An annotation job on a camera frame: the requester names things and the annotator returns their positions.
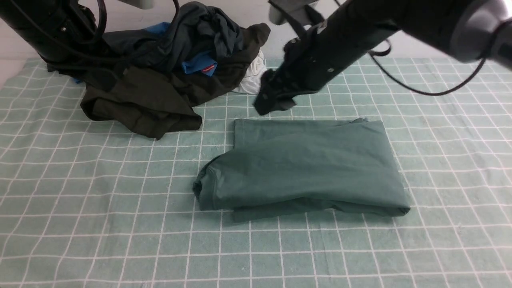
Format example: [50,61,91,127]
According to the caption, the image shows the dark grey shirt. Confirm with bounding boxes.
[46,1,244,74]

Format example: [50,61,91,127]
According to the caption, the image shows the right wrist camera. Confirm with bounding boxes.
[268,0,318,26]

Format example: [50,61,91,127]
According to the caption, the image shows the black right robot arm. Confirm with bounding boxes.
[254,0,512,115]

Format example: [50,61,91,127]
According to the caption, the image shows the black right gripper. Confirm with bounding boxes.
[254,24,348,116]

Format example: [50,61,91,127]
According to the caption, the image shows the white shirt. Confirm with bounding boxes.
[232,50,267,95]

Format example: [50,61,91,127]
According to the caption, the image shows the dark olive shirt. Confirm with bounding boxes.
[80,23,271,139]

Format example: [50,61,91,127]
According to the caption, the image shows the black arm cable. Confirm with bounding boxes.
[8,0,180,72]
[366,40,488,97]

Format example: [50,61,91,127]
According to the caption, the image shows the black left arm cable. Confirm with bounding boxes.
[8,0,180,72]

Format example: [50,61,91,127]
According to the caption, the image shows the blue shirt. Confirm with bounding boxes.
[72,22,219,85]

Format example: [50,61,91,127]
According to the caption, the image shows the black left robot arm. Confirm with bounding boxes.
[0,0,117,65]

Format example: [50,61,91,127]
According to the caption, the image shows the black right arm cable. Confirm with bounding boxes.
[366,40,488,97]

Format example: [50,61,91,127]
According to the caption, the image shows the green long sleeve shirt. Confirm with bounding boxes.
[192,118,411,221]

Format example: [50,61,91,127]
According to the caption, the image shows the green checkered table cloth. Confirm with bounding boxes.
[0,59,512,288]

